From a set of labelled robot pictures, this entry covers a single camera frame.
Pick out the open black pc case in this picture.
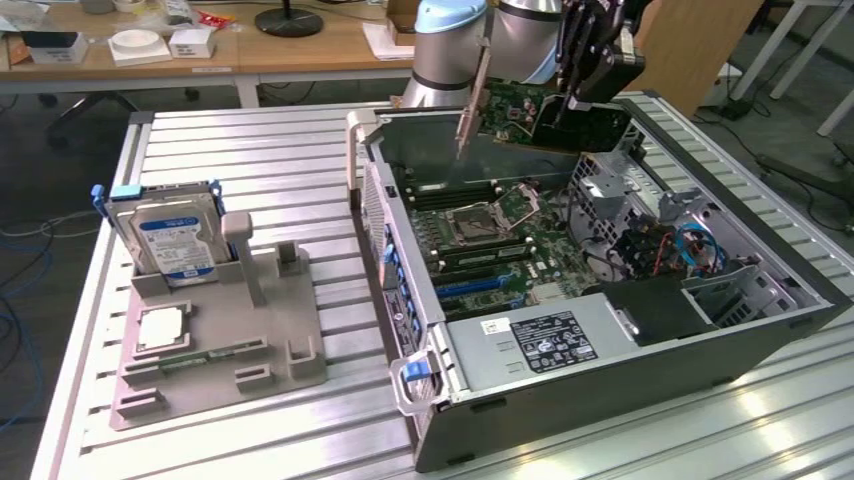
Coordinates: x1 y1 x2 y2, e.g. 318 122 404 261
344 89 854 474

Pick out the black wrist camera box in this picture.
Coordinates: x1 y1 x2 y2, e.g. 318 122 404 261
577 27 647 104

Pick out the white round holder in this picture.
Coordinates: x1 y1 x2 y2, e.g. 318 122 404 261
107 28 173 67

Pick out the green ram stick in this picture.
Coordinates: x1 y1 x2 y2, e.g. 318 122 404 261
157 345 258 374

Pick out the white table frame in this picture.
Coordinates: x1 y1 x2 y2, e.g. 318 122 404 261
729 0 854 136

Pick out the wooden cabinet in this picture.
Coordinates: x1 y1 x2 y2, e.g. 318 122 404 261
616 0 765 119

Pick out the green motherboard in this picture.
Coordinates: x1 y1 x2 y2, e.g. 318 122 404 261
398 179 601 321

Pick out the blue wire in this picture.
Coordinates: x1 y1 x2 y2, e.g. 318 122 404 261
672 224 728 276

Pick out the black power adapter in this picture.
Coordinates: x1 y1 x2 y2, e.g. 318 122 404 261
716 99 753 121

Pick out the green gpu card black shroud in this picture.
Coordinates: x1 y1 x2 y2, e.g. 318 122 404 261
454 38 633 160

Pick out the grey power supply unit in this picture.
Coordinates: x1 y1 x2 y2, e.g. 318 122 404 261
444 292 645 396

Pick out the hard disk blue label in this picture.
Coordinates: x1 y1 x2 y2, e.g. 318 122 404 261
89 180 225 290

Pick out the blue floor cable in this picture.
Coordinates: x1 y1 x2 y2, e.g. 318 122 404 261
0 234 55 431

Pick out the small white box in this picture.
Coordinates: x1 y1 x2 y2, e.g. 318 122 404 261
168 27 218 60

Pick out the cpu socket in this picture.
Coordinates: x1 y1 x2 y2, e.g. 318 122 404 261
444 202 512 246

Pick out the silver disk bay cage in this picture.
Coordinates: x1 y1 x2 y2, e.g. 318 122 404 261
569 151 668 236

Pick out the metal socket cover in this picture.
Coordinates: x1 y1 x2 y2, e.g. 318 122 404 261
492 182 542 232

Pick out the silver disk bay bracket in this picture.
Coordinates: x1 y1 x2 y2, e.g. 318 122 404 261
679 264 801 329

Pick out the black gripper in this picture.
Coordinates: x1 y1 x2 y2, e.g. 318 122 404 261
556 0 629 112

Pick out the black floor stand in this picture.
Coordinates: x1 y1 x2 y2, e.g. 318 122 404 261
756 149 854 189

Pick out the blue expansion slot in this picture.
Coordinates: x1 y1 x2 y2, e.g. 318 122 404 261
430 277 502 301

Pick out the grey-brown parts rack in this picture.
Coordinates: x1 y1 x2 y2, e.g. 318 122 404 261
107 211 329 432

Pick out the silver cpu chip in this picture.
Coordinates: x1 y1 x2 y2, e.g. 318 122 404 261
135 308 185 351

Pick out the black ram stick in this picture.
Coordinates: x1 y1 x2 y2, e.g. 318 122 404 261
436 241 536 274

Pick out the black ram slot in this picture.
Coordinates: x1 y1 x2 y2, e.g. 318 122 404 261
404 180 502 211

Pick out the black lamp base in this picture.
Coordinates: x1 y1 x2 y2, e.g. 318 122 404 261
253 0 326 39

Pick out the white box black lid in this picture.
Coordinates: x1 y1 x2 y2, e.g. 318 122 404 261
18 30 90 65

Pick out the black chair base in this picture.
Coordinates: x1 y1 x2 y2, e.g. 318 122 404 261
45 92 138 149

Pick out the white paper stack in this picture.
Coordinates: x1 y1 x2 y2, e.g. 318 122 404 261
361 22 416 62

